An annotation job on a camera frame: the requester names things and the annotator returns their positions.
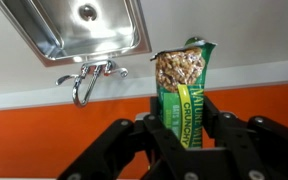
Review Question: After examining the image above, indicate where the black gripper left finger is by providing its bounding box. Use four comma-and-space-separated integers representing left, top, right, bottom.
57, 96, 189, 180

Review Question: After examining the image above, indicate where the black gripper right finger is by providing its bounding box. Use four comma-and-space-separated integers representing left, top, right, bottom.
201, 94, 288, 180

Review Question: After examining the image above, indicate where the stainless steel sink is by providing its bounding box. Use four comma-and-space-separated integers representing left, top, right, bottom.
0, 0, 153, 68

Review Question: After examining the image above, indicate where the white counter backsplash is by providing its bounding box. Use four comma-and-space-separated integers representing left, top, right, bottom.
0, 59, 288, 113

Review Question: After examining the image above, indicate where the chrome faucet with handles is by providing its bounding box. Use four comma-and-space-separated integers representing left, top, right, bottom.
55, 59, 130, 109

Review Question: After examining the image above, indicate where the green granola bar packet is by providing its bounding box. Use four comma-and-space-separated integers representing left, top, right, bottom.
150, 36, 218, 150

